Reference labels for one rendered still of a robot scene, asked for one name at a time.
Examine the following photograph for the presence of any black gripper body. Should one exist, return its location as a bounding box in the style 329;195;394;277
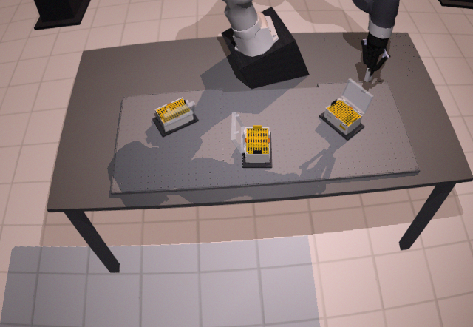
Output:
367;32;389;55

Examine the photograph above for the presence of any yellow tip rack insert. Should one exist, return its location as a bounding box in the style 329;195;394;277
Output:
327;99;360;126
156;99;186;121
246;126;269;154

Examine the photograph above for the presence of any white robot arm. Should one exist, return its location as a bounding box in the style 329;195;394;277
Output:
223;0;400;57

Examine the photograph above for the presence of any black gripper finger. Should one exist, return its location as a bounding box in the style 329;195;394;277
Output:
366;48;391;82
361;38;373;81

